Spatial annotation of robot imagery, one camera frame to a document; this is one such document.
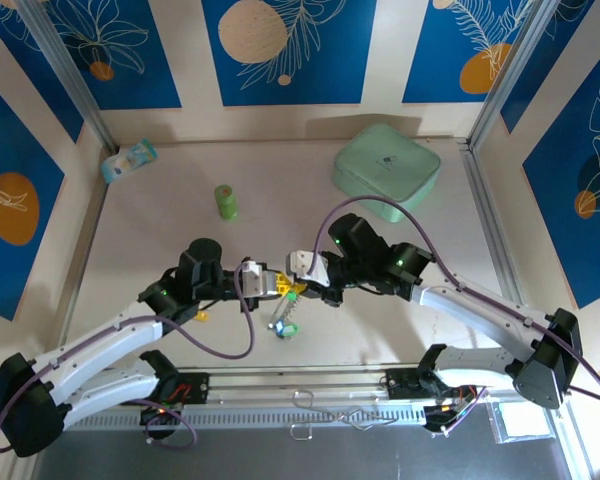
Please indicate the blue capped key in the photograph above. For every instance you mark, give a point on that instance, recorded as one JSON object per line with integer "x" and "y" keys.
{"x": 278, "y": 328}

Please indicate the yellow capped key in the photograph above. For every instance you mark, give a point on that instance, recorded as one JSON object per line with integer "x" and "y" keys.
{"x": 203, "y": 316}

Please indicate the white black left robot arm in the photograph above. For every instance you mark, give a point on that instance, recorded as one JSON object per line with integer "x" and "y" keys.
{"x": 95, "y": 340}

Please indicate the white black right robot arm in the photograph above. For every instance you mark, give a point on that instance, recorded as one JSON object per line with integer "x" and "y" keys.
{"x": 480, "y": 310}

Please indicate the green cylindrical roll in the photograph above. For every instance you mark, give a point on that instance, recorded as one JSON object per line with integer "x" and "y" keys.
{"x": 226, "y": 202}

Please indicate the mint green medicine bag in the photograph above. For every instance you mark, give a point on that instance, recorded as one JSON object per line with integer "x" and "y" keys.
{"x": 385, "y": 165}

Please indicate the blue wipes packet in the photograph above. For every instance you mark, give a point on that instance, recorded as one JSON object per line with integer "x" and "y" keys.
{"x": 127, "y": 162}

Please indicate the silver framed white panel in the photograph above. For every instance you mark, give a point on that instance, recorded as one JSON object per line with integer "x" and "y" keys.
{"x": 522, "y": 422}

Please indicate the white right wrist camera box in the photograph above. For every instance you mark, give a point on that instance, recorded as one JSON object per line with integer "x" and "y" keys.
{"x": 307, "y": 267}

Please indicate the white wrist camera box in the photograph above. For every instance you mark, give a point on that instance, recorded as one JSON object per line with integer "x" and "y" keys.
{"x": 307, "y": 267}
{"x": 257, "y": 280}

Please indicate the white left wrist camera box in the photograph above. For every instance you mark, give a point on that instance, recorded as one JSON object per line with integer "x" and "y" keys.
{"x": 257, "y": 280}

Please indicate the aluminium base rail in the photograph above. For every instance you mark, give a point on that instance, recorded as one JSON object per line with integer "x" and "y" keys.
{"x": 300, "y": 380}

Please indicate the aluminium table side rail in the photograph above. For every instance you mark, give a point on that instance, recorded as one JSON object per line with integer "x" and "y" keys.
{"x": 82, "y": 260}
{"x": 492, "y": 225}

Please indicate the aluminium frame post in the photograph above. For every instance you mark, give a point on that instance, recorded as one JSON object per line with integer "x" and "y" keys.
{"x": 515, "y": 70}
{"x": 70, "y": 70}

